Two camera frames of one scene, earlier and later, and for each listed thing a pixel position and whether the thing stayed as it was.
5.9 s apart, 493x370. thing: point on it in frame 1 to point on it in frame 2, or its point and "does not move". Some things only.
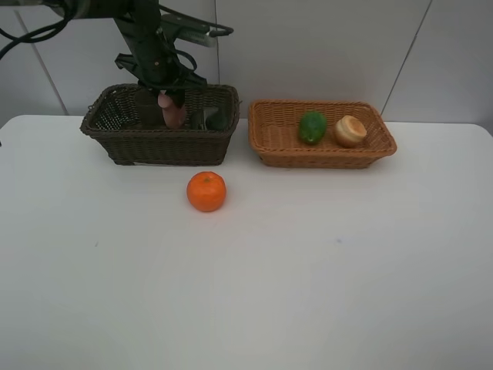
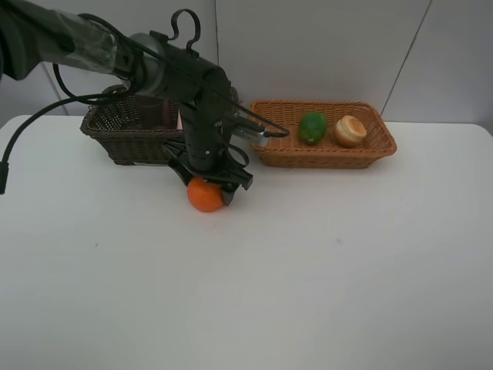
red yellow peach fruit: [350, 132] does not move
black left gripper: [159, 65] to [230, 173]
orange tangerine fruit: [206, 191] does not move
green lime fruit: [312, 127] does not move
